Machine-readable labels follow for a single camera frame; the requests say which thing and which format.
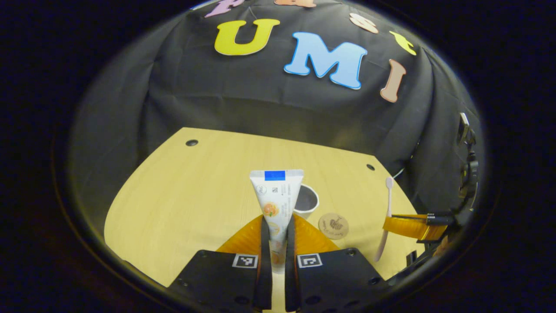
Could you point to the round wooden coaster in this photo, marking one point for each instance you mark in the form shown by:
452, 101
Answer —
333, 226

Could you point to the pale pink toothbrush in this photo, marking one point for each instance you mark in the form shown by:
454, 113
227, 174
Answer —
389, 200

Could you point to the black backdrop cloth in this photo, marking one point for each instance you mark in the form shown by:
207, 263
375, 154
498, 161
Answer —
260, 100

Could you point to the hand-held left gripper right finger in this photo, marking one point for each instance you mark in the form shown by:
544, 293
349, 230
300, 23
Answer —
290, 261

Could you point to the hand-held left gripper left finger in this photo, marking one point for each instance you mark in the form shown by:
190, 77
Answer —
265, 261

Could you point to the light wooden desktop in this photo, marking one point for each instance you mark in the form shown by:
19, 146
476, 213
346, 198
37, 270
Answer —
186, 195

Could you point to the white toothpaste tube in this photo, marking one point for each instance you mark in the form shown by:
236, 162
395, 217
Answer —
276, 195

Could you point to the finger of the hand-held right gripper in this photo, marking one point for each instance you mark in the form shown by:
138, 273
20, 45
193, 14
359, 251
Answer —
412, 227

